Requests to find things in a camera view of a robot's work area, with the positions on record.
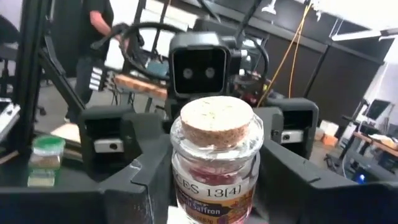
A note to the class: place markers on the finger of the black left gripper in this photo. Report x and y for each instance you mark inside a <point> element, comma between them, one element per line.
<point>298,127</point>
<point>105,130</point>

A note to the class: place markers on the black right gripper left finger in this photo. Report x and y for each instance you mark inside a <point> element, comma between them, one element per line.
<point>93,205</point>

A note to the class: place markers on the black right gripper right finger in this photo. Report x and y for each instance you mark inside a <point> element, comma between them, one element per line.
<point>311,205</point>

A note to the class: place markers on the green-lid glass spice jar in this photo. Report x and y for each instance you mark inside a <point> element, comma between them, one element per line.
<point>46,161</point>

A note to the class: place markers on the cork-stoppered glass spice jar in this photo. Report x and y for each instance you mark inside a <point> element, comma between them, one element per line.
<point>214,186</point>

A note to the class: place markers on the person's forearm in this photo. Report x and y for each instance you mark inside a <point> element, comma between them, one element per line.
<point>99,20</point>

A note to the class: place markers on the white box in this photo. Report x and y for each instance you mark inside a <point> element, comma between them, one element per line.
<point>329,127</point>

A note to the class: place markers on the orange box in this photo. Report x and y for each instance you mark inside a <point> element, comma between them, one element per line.
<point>330,140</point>

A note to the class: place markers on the wooden desk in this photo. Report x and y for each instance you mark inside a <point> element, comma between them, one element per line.
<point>376,143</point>

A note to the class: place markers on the small dark monitor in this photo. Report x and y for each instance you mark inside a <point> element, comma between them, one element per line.
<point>377,109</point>

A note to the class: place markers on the person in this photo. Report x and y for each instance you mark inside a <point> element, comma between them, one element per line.
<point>93,40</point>

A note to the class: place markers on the black robot head with camera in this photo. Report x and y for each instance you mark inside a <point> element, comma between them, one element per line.
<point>199,62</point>

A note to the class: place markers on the black aluminium table frame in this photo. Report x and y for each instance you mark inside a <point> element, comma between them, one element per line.
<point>29,77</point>

